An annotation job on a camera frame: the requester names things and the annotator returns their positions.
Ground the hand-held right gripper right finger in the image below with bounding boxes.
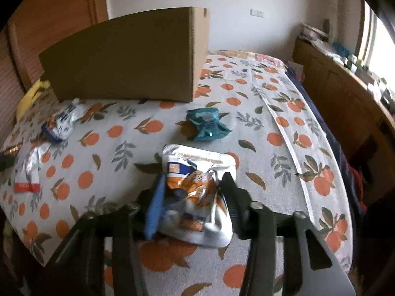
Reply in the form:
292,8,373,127
220,171,357,296

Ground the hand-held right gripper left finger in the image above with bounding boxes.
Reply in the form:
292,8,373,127
43,174,169,296

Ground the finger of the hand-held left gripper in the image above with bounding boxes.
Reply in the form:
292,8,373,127
0,150,17,172

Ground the long silver red snack packet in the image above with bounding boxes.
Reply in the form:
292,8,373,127
13,146,42,194

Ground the white orange blue snack packet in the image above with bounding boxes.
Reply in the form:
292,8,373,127
157,144,239,248

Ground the blue and white snack packet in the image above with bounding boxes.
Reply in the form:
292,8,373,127
41,98,89,144

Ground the teal snack packet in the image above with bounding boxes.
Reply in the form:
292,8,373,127
186,107,233,143

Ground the brown cardboard box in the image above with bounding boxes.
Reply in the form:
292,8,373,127
39,6,211,103

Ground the yellow plush pillow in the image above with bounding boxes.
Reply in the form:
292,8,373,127
16,78,52,123

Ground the orange fruit print cloth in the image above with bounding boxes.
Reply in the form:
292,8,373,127
0,54,354,296

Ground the dark blue blanket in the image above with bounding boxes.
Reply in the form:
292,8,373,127
284,62,368,224

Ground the red cloth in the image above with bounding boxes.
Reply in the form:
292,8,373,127
349,163,364,189

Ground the floral blanket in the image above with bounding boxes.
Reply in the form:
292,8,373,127
207,49,288,69

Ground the long wooden cabinet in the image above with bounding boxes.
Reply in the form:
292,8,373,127
292,37,395,167

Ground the brown slatted wooden wardrobe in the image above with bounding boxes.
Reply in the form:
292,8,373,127
0,0,108,136

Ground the row of blue bottles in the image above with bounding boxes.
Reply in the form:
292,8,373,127
333,44,350,58

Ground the stack of pink boxes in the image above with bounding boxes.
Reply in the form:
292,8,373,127
301,21,328,43

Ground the wood framed window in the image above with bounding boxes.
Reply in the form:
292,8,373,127
355,0,395,91

